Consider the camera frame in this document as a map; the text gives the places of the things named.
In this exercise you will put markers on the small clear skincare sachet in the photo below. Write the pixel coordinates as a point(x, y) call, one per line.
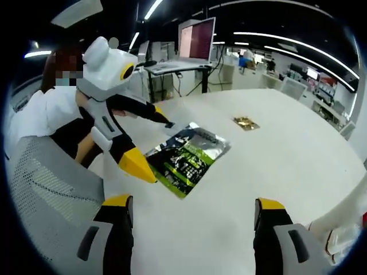
point(171, 126)

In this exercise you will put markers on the white low cabinet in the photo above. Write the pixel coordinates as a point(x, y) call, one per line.
point(232, 77)

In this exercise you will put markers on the red white display shelf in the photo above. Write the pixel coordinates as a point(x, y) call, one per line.
point(327, 86)

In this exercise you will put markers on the large computer monitor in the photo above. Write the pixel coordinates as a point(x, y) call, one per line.
point(200, 40)

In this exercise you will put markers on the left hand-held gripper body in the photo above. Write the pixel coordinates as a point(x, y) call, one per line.
point(100, 71)

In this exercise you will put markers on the person's left hand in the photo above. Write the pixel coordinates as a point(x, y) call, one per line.
point(81, 100)

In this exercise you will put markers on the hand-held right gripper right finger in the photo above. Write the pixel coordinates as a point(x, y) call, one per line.
point(269, 235)

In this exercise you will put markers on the white ceiling panel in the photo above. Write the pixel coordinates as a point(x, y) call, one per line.
point(77, 14)

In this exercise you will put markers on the person's left leg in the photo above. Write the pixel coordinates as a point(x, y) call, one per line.
point(120, 113)

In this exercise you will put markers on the person's white top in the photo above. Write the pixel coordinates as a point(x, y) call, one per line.
point(37, 114)

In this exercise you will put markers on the white standing desk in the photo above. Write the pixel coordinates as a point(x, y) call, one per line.
point(172, 67)

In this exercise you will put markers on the silver blue skincare sachet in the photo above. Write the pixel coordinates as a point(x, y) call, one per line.
point(209, 140)

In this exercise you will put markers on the large white skincare tube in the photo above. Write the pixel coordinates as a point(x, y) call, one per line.
point(341, 212)

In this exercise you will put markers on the green black skincare sachet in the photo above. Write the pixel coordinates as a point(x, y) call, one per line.
point(183, 169)

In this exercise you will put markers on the pink wall screen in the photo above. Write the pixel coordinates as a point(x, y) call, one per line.
point(312, 73)

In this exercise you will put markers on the long ceiling light strip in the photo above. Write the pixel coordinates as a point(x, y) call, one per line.
point(301, 57)
point(286, 40)

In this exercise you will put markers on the gold foil skincare sachet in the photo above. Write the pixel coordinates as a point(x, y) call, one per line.
point(246, 123)

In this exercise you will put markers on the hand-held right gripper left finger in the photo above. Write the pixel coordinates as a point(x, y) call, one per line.
point(114, 229)

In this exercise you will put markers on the person's head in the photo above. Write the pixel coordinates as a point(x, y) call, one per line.
point(47, 77)

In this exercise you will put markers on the short ceiling light bar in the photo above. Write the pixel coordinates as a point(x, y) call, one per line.
point(153, 9)

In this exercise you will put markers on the grey mesh office chair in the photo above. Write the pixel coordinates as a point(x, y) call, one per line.
point(51, 186)

